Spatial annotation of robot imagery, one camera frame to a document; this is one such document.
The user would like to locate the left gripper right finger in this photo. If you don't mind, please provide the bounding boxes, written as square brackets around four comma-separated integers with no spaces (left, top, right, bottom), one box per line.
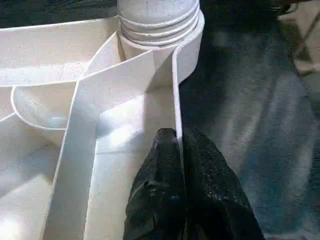
[179,128,266,240]

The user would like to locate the white plastic table leg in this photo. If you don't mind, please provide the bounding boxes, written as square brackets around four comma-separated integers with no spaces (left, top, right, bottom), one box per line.
[117,0,202,47]

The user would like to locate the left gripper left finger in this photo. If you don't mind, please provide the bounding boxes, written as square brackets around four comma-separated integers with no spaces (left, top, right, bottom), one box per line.
[123,127,186,240]

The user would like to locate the white plastic table top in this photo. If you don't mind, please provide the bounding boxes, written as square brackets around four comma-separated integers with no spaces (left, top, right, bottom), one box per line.
[0,14,206,240]

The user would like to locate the loose floor cables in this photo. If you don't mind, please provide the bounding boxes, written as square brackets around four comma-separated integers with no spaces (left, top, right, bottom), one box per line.
[271,1,300,18]

